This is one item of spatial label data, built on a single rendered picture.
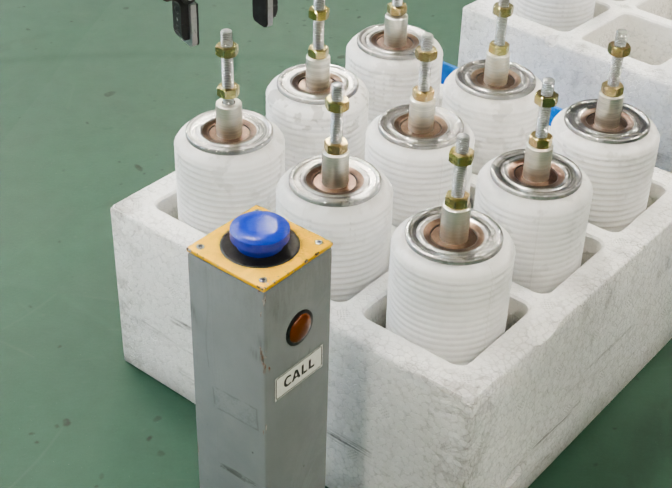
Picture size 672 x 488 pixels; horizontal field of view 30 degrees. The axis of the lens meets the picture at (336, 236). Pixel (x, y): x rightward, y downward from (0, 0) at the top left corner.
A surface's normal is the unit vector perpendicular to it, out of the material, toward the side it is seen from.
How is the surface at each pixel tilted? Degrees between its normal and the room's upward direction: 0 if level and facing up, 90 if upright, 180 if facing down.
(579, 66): 90
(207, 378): 90
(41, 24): 0
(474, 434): 90
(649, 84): 90
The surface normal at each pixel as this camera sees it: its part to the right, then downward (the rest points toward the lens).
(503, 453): 0.77, 0.38
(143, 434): 0.03, -0.82
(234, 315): -0.64, 0.43
